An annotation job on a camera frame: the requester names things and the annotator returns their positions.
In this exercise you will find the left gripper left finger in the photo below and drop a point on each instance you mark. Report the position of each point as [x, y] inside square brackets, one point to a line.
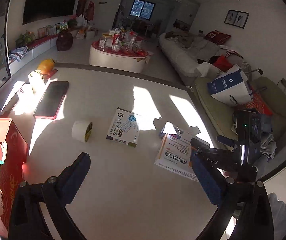
[27, 220]

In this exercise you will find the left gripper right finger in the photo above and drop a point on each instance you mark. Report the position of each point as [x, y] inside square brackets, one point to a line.
[255, 219]

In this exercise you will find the pile of folded clothes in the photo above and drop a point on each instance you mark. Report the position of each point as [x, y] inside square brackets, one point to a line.
[265, 134]

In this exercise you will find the olive green armchair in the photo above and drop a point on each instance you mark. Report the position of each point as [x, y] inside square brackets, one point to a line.
[270, 100]

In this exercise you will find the white blue paper shopping bag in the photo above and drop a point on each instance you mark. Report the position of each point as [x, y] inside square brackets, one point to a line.
[231, 88]

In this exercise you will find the long white blue medicine box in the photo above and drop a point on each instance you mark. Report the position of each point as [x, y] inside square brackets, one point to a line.
[170, 129]

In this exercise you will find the red cardboard fruit box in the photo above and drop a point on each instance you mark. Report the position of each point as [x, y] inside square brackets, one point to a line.
[13, 154]

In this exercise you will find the white tape roll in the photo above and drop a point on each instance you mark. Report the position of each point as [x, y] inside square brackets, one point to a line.
[81, 130]

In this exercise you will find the red case smartphone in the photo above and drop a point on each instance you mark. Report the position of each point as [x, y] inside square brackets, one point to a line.
[51, 100]

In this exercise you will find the white repaglinide stamped box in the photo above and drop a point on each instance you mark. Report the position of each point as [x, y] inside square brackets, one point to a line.
[124, 128]

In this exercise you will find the white sofa with blankets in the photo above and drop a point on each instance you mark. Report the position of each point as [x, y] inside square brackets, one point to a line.
[193, 56]

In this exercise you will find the red cushion on sofa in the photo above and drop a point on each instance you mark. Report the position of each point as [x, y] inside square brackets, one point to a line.
[217, 37]

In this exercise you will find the red round coffee table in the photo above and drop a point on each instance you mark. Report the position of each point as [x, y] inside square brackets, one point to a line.
[120, 50]

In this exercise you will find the orange fruit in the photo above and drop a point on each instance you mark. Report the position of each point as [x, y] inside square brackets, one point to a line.
[46, 66]

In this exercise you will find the potted green plant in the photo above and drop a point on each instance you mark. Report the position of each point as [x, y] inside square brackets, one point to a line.
[25, 39]

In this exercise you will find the framed wall picture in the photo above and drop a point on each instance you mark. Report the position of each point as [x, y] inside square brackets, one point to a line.
[236, 18]

